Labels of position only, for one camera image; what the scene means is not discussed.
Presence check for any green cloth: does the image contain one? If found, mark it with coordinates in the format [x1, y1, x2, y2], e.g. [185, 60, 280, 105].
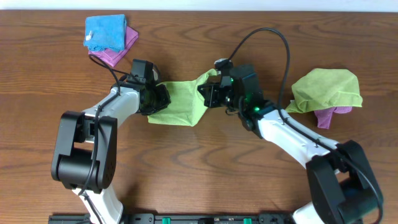
[285, 68, 363, 113]
[148, 68, 217, 127]

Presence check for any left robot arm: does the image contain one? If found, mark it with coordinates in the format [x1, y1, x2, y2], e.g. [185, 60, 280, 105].
[50, 82, 170, 223]

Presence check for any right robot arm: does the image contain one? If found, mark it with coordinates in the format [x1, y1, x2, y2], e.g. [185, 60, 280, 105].
[198, 60, 383, 223]

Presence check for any folded purple cloth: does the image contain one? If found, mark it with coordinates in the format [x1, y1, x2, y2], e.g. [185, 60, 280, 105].
[88, 27, 139, 67]

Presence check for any folded blue cloth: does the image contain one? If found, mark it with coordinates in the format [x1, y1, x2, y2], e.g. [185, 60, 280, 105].
[83, 14, 127, 52]

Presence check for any crumpled green cloth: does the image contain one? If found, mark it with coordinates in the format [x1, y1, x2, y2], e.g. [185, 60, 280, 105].
[285, 68, 363, 113]

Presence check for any crumpled purple cloth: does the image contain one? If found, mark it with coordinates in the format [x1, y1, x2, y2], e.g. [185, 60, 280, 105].
[314, 106, 353, 129]

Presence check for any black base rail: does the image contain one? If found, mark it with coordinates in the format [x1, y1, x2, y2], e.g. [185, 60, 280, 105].
[48, 212, 364, 224]

